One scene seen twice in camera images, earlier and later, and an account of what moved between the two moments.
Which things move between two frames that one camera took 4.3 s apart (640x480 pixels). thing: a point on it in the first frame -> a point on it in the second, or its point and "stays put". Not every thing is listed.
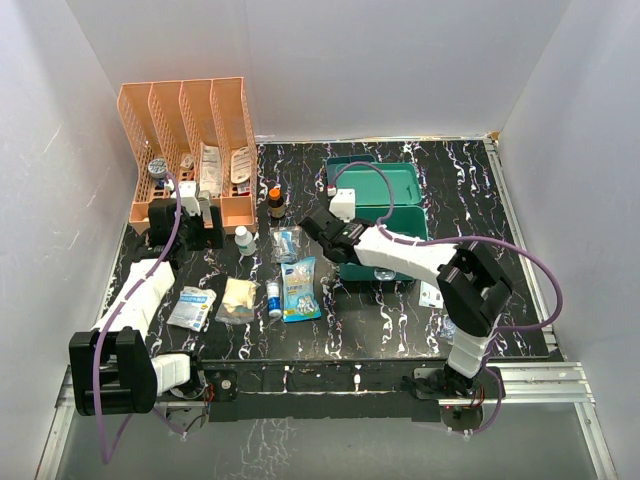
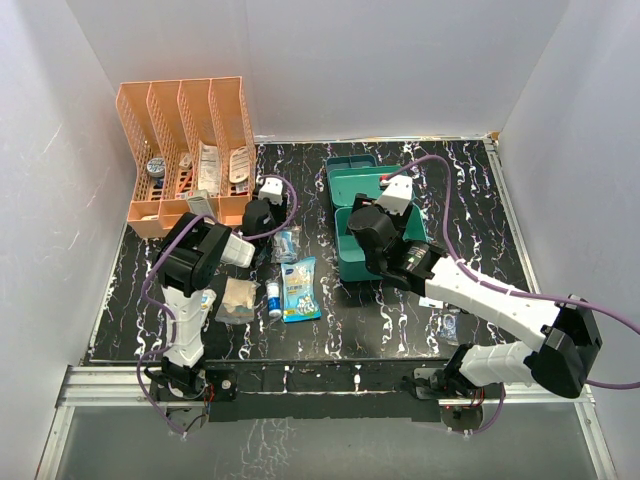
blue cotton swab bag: x=298 y=280 stays put
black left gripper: x=210 y=238 -> x=280 y=209
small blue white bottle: x=274 y=301 stays put
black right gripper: x=345 y=224 -> x=397 y=220
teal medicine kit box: x=387 y=194 stays put
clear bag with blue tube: x=286 y=243 stays put
